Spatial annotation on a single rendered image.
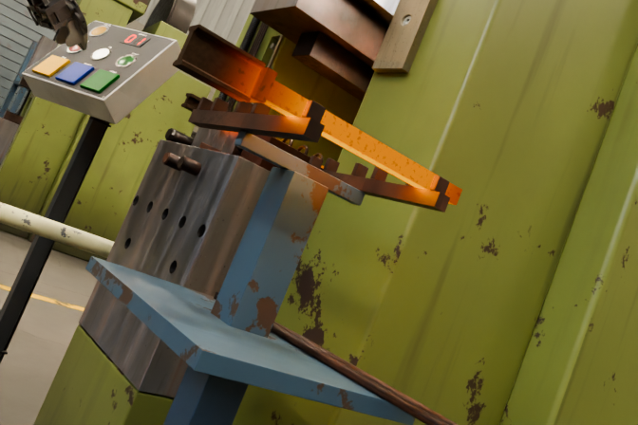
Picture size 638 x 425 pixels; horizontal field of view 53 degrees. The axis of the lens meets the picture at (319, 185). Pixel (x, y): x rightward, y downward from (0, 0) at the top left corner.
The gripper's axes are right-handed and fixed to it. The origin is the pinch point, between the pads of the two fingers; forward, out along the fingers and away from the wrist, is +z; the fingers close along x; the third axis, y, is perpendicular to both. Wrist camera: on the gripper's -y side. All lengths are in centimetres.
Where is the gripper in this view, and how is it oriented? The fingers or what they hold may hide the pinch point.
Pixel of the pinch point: (84, 43)
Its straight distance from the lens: 171.0
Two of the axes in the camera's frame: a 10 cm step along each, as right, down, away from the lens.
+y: -5.4, 6.6, -5.3
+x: 8.3, 2.8, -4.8
